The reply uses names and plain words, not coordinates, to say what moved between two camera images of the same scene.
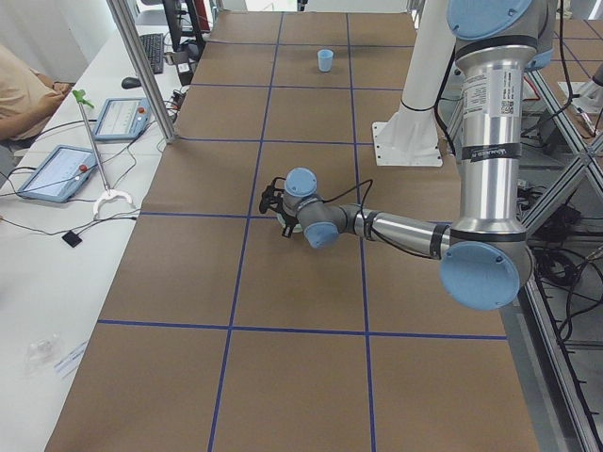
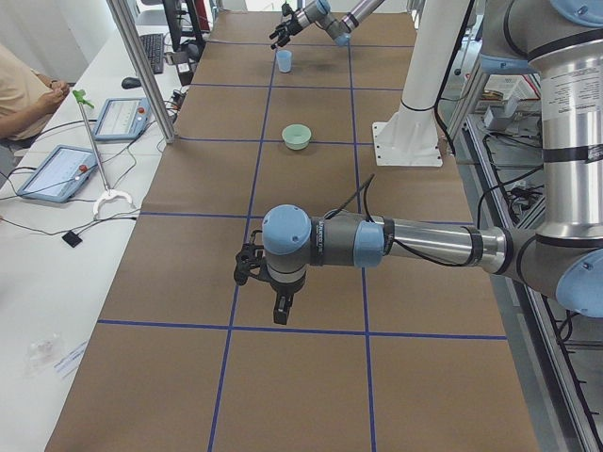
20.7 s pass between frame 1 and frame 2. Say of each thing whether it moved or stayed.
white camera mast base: stayed
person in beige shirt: stayed
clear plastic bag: stayed
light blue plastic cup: moved
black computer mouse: stayed
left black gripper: moved
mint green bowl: moved
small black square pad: stayed
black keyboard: stayed
